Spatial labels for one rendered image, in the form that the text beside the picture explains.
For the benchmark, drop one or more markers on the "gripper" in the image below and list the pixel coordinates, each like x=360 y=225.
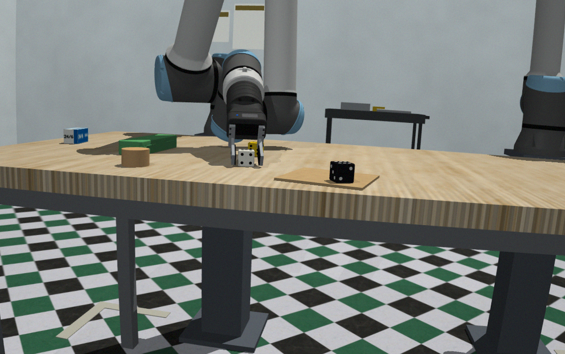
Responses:
x=247 y=110

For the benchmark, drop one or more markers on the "white die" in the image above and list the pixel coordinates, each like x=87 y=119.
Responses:
x=246 y=158

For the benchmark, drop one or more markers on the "black die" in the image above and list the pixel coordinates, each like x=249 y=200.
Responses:
x=342 y=172

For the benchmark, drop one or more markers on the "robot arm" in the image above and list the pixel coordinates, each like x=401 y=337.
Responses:
x=545 y=108
x=189 y=78

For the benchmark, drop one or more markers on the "tan mat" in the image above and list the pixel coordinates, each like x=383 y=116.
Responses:
x=307 y=177

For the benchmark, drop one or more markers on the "green box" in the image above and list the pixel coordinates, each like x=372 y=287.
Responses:
x=147 y=143

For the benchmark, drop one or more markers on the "brown cylinder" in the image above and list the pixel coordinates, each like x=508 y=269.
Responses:
x=135 y=158

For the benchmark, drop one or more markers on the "grey box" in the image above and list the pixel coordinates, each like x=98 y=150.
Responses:
x=356 y=106

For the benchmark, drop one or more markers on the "white poster yellow stripe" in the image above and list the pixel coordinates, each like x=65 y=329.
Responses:
x=249 y=27

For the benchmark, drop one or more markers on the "white poster brown stripe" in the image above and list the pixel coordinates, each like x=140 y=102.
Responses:
x=222 y=27

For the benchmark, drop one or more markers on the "black side table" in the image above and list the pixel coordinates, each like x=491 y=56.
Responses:
x=375 y=117

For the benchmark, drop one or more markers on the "blue and white box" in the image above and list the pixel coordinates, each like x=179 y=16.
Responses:
x=75 y=135

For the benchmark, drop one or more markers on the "wooden table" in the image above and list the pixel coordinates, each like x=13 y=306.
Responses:
x=410 y=206

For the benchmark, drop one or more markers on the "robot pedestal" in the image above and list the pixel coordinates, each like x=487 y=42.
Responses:
x=225 y=275
x=523 y=295

